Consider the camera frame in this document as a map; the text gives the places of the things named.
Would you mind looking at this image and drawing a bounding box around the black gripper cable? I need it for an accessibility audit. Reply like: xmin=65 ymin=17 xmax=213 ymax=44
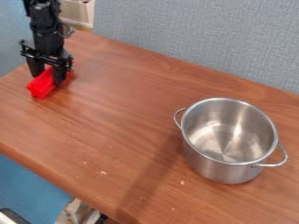
xmin=57 ymin=23 xmax=77 ymax=39

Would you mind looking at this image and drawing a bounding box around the stainless steel pot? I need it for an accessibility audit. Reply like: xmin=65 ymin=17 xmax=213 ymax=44
xmin=172 ymin=97 xmax=288 ymax=185

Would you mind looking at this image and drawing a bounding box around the wooden table leg frame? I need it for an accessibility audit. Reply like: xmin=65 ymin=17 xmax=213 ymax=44
xmin=55 ymin=199 xmax=100 ymax=224

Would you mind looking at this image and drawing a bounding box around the red rectangular block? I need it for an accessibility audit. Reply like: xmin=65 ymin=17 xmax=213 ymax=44
xmin=25 ymin=66 xmax=75 ymax=100

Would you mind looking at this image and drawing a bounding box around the black and white object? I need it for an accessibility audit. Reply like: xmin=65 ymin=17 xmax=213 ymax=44
xmin=0 ymin=208 xmax=31 ymax=224

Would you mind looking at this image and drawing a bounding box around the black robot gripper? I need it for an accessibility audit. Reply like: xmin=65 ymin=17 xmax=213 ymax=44
xmin=20 ymin=0 xmax=73 ymax=86

